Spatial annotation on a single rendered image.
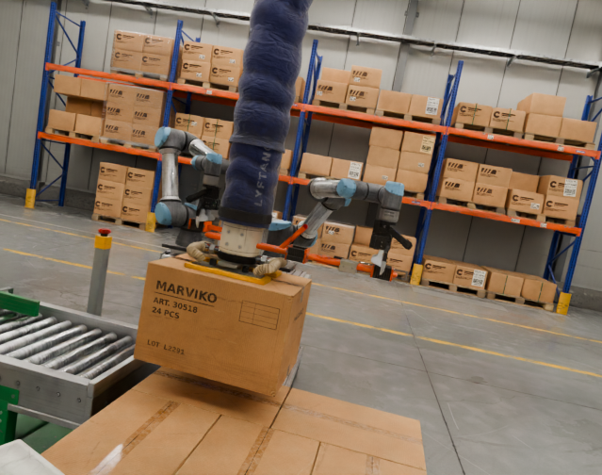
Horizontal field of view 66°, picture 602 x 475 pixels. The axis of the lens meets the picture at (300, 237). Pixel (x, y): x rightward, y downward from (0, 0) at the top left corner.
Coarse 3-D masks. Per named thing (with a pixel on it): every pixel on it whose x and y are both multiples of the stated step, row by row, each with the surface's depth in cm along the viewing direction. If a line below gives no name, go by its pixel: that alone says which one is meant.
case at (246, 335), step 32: (160, 288) 183; (192, 288) 181; (224, 288) 178; (256, 288) 176; (288, 288) 183; (160, 320) 184; (192, 320) 181; (224, 320) 179; (256, 320) 176; (288, 320) 174; (160, 352) 185; (192, 352) 182; (224, 352) 180; (256, 352) 177; (288, 352) 188; (256, 384) 178
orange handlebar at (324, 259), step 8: (208, 224) 226; (208, 232) 198; (264, 248) 191; (272, 248) 191; (280, 248) 191; (312, 256) 188; (320, 256) 187; (328, 256) 189; (328, 264) 188; (336, 264) 186; (360, 264) 189
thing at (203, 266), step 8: (192, 264) 186; (200, 264) 187; (208, 264) 189; (216, 264) 192; (216, 272) 184; (224, 272) 183; (232, 272) 184; (240, 272) 184; (248, 272) 187; (248, 280) 182; (256, 280) 181; (264, 280) 181
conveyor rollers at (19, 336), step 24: (0, 312) 247; (0, 336) 216; (24, 336) 220; (48, 336) 233; (72, 336) 237; (96, 336) 242; (24, 360) 197; (48, 360) 209; (72, 360) 210; (96, 360) 214; (120, 360) 217
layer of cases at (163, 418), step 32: (160, 384) 199; (192, 384) 204; (224, 384) 210; (96, 416) 167; (128, 416) 170; (160, 416) 174; (192, 416) 178; (224, 416) 182; (256, 416) 187; (288, 416) 191; (320, 416) 196; (352, 416) 201; (384, 416) 207; (64, 448) 146; (96, 448) 149; (128, 448) 152; (160, 448) 155; (192, 448) 158; (224, 448) 161; (256, 448) 165; (288, 448) 168; (320, 448) 172; (352, 448) 176; (384, 448) 180; (416, 448) 184
